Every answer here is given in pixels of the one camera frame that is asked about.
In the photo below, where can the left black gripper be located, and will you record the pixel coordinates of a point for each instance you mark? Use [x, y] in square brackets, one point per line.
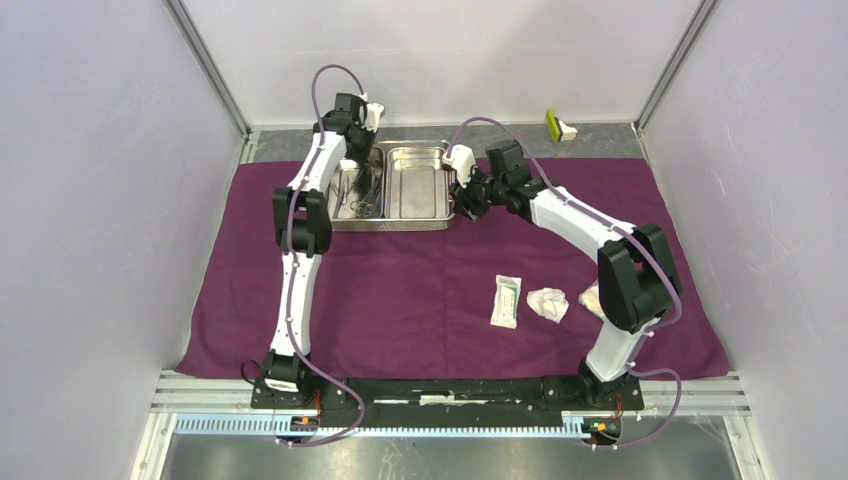
[363, 157]

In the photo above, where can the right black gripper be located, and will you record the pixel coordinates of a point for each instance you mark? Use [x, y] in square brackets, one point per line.
[463, 202]

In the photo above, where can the metal instrument tray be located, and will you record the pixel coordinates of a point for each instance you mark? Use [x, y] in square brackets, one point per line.
[415, 188]

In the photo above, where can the white sterile packet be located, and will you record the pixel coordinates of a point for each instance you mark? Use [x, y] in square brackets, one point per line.
[506, 301]

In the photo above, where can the purple cloth wrap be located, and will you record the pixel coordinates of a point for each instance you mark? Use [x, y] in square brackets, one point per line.
[418, 304]

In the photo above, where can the white gauze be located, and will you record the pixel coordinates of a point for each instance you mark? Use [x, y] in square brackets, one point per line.
[549, 303]

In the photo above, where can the beige gauze roll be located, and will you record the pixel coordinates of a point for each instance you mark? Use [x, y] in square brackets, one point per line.
[589, 299]

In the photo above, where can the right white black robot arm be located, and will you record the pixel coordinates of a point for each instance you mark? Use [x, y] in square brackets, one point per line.
[638, 282]

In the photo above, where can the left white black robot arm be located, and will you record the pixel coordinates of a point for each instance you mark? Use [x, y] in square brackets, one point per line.
[303, 232]

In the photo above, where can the steel surgical scissors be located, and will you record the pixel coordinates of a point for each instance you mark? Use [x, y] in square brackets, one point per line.
[367, 197]

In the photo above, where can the steel forceps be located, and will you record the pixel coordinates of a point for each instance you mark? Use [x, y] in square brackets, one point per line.
[341, 208]

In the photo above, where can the yellow green white object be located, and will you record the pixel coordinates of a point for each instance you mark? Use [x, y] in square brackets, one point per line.
[558, 130]

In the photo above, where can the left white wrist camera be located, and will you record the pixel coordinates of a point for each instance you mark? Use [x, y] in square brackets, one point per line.
[372, 116]

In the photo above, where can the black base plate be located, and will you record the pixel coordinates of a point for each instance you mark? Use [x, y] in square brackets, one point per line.
[450, 403]

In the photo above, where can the aluminium frame rail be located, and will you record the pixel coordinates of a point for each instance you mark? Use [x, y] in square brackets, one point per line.
[188, 405]

